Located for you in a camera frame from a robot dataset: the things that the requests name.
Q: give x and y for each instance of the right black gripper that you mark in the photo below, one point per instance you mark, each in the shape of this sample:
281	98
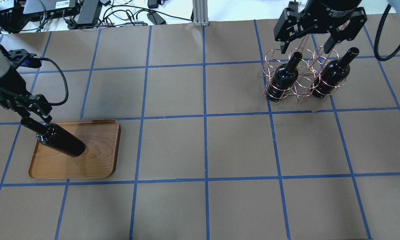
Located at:
323	11

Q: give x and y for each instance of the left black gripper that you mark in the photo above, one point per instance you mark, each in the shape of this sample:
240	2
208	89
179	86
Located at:
0	89

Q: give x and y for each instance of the dark wine bottle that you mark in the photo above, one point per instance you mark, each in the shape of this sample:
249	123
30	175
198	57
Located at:
55	137
284	78

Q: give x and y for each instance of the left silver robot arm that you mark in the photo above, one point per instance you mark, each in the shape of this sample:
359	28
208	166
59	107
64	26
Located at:
5	68

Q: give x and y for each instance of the dark wine bottle far end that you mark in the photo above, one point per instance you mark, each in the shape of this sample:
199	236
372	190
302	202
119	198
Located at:
334	73

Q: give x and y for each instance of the wooden tray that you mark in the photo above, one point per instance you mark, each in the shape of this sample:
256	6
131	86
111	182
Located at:
101	138

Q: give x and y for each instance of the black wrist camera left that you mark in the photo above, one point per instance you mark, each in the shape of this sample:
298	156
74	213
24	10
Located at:
22	58

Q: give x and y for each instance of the copper wire bottle basket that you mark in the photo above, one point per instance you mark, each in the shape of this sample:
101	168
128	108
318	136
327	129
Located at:
313	60

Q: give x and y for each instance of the aluminium frame post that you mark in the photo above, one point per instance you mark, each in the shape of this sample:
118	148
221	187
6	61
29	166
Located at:
200	13

